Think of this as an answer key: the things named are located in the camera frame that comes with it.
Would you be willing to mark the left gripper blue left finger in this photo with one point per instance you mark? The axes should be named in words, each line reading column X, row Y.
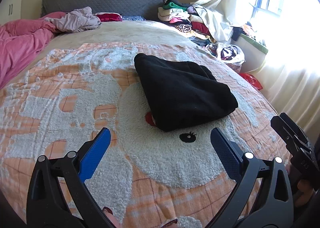
column 91, row 153

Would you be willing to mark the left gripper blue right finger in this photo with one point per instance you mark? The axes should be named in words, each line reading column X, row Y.
column 229, row 154

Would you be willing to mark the black IKISS sweatshirt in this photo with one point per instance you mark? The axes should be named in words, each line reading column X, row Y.
column 182, row 94

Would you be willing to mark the floral bag of clothes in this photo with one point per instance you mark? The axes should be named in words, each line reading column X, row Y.
column 229, row 54

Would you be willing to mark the pile of mixed clothes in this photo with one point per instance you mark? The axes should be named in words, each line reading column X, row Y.
column 185, row 19

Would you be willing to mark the person's right hand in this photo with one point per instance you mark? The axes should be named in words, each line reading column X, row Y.
column 304, row 194

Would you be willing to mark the person's left hand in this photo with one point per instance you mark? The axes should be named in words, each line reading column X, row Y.
column 108, row 212

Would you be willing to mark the orange white plaid blanket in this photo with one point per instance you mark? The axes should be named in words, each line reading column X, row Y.
column 147, row 177

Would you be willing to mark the red plastic bag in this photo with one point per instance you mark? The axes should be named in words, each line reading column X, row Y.
column 252, row 81

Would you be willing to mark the cream curtain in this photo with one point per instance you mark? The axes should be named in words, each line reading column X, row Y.
column 290, row 71

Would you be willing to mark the pink duvet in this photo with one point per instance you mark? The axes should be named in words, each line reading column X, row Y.
column 21, row 41

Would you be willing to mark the mauve crumpled garment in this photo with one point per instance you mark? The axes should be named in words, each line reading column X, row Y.
column 78, row 20

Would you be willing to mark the beige fleece bedsheet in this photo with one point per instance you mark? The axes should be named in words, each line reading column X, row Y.
column 146, row 32

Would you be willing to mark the grey quilted headboard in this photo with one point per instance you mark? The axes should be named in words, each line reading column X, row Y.
column 147, row 9

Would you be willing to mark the white wardrobe with black handles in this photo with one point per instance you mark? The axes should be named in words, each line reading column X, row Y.
column 10, row 10

